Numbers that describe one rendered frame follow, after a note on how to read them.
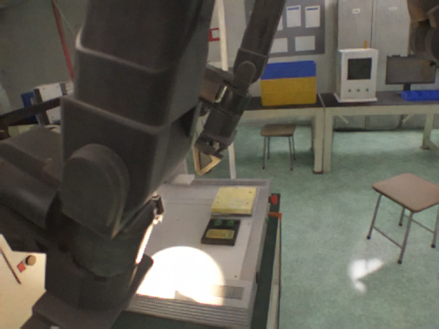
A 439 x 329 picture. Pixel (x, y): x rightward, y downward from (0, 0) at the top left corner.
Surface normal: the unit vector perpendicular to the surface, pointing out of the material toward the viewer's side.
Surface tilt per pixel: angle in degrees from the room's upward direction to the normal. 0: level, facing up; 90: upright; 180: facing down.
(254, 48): 91
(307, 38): 90
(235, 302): 0
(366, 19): 90
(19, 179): 55
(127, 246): 114
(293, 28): 90
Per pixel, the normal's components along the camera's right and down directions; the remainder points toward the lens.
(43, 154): 0.31, -0.81
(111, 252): 0.18, 0.59
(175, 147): 0.95, -0.04
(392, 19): -0.24, 0.42
